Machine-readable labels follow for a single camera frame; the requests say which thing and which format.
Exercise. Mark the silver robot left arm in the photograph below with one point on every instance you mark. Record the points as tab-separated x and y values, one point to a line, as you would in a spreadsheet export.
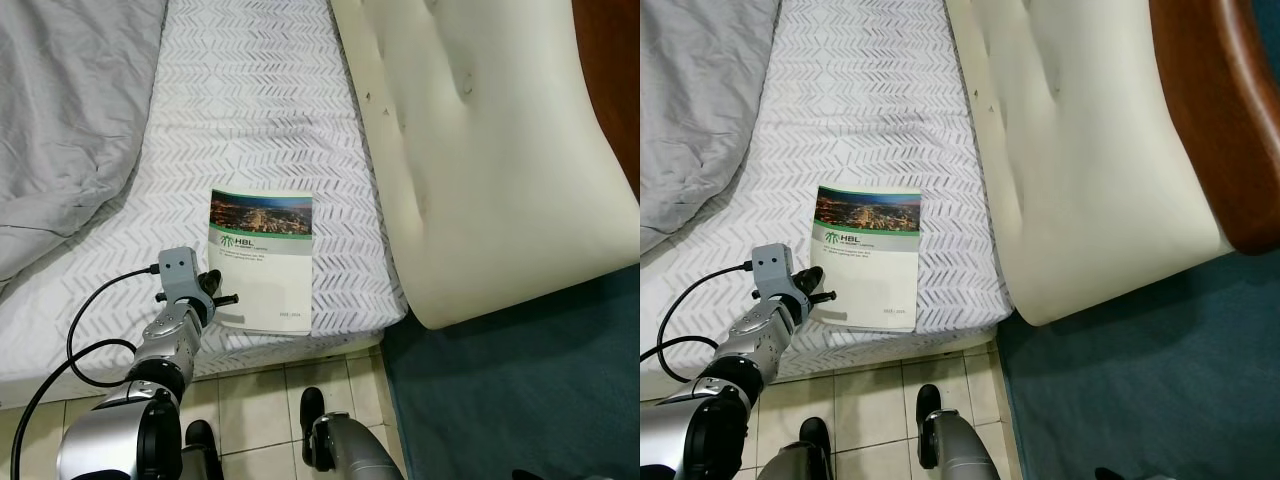
165	345
755	345

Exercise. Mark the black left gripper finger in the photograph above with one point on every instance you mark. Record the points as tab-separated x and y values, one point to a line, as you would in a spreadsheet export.
823	296
228	298
212	278
811	275

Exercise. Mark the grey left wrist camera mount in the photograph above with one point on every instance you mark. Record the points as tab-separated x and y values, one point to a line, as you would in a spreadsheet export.
772	268
178	272

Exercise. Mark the brown wooden bed frame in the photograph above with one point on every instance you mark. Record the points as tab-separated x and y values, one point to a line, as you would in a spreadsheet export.
1215	110
610	80

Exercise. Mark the grey crumpled blanket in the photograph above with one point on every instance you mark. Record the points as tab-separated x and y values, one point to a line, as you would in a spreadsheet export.
65	120
700	100

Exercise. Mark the cream padded headboard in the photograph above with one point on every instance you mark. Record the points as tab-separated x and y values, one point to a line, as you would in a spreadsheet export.
490	150
1090	150

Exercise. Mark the silver robot left leg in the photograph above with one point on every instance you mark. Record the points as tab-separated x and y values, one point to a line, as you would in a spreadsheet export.
203	450
800	455

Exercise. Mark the white book with city photo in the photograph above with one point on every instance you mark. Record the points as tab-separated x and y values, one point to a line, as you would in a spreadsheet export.
268	270
875	265

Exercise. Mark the white chevron pattern mattress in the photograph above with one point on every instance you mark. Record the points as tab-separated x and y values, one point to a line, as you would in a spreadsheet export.
860	110
260	110

